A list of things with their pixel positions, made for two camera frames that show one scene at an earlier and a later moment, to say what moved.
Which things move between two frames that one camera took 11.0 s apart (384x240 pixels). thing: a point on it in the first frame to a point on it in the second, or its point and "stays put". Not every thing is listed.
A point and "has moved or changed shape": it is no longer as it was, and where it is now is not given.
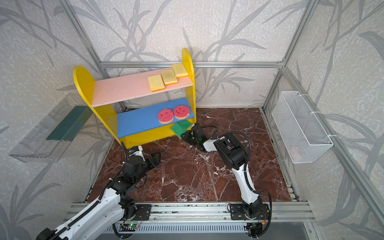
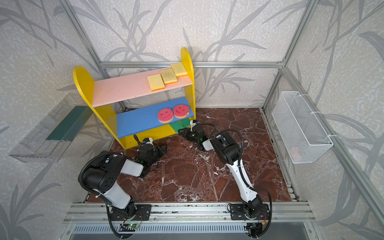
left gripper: [151, 160] to [154, 150]
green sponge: [178, 130] has moved or changed shape
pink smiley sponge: [181, 112] stays put
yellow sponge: [169, 77] stays put
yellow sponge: [179, 70] stays put
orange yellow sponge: [156, 83] stays put
